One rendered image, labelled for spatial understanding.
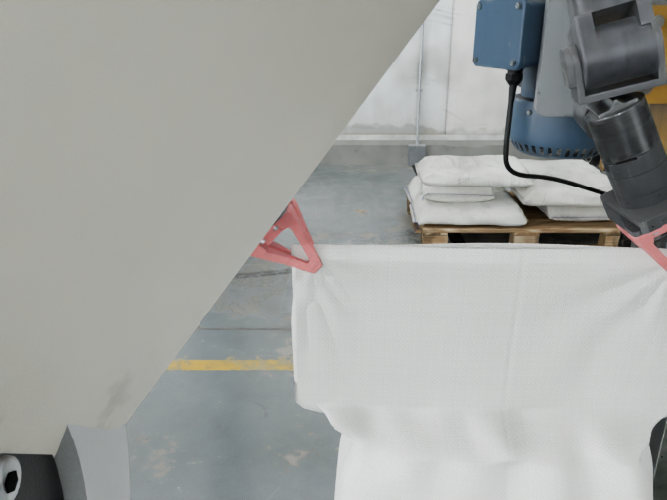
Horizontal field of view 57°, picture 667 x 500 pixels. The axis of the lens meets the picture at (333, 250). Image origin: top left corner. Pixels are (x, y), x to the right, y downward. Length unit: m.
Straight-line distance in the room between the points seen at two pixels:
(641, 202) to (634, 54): 0.15
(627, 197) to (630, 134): 0.07
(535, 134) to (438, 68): 4.78
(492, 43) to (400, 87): 4.78
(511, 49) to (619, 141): 0.29
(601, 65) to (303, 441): 1.65
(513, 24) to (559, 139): 0.18
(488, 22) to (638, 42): 0.34
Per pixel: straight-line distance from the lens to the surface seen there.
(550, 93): 0.91
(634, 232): 0.70
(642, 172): 0.68
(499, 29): 0.92
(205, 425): 2.18
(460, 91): 5.78
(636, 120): 0.66
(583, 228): 3.81
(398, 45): 0.17
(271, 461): 2.01
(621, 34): 0.65
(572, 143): 0.96
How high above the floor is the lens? 1.28
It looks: 21 degrees down
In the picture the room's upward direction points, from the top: straight up
